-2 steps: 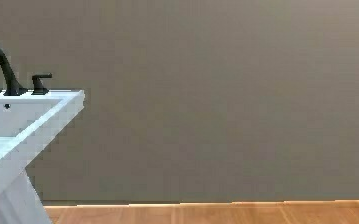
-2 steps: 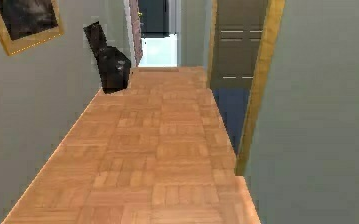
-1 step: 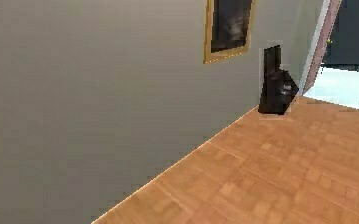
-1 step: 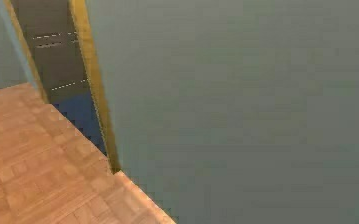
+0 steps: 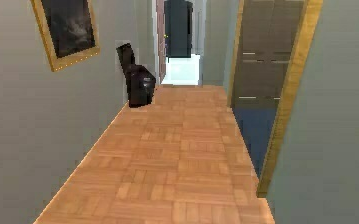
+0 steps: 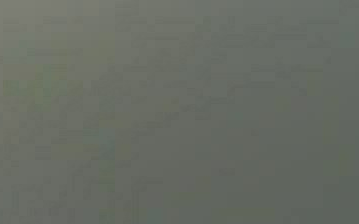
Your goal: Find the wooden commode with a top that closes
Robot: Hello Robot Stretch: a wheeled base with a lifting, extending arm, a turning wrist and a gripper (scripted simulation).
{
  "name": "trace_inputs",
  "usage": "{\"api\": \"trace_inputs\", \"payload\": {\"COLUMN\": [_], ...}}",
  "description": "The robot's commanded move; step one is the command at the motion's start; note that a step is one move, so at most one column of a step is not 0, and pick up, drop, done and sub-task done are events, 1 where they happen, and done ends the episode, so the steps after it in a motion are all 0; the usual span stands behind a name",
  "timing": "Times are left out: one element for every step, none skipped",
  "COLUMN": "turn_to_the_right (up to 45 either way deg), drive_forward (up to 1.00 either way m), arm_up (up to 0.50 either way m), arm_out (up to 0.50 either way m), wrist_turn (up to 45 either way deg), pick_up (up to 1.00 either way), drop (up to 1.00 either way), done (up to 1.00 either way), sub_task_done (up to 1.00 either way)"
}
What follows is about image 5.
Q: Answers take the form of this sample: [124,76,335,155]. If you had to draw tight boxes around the grey brown chest of drawers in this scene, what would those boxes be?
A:
[230,0,305,110]

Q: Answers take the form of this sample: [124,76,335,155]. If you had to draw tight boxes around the reddish brown room door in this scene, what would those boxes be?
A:
[155,0,168,84]

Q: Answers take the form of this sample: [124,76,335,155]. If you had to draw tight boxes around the yellow wooden door frame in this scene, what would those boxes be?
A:
[226,0,324,198]

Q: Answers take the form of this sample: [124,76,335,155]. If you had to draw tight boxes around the gold framed dark painting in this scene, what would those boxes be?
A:
[30,0,101,73]

